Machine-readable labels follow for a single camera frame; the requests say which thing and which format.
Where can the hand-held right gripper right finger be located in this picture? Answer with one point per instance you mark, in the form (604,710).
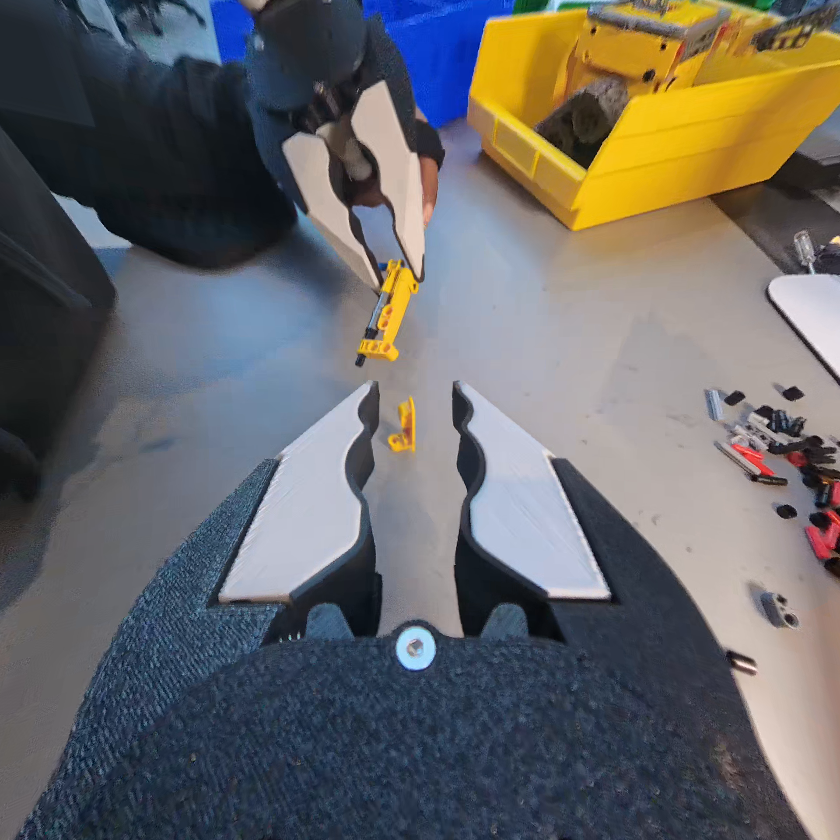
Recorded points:
(531,525)

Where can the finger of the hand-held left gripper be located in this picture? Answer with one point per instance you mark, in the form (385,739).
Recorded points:
(394,144)
(315,177)

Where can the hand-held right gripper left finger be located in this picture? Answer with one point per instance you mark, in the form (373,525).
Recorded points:
(302,525)

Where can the yellow angled toy beam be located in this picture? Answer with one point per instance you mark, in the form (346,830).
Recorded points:
(408,426)

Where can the yellow toy actuator assembly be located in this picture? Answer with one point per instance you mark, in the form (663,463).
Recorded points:
(394,302)

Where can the small yellow toy beam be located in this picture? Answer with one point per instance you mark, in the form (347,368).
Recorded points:
(380,351)

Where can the person's left forearm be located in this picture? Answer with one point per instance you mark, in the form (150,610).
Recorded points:
(164,164)

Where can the grey desk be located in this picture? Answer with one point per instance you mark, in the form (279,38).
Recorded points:
(590,328)

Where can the person's left hand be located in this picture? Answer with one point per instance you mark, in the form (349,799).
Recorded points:
(430,193)

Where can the blue storage bin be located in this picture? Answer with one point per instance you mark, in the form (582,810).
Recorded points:
(446,59)

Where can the black toy pin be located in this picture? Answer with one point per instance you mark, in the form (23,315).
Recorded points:
(741,661)

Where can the pile of small toy parts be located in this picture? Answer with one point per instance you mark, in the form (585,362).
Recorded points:
(781,446)

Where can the grey toy connector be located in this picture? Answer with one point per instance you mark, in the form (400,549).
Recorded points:
(779,609)

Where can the yellow tracked toy vehicle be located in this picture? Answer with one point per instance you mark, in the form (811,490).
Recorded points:
(643,46)

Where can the yellow bin with toy vehicle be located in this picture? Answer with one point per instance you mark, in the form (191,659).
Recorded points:
(689,151)

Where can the person's black hoodie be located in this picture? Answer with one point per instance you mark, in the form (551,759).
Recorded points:
(46,328)

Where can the white rounded board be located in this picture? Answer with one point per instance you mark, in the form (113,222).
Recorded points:
(814,315)

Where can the dark grey mat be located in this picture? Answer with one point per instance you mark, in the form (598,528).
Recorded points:
(768,223)

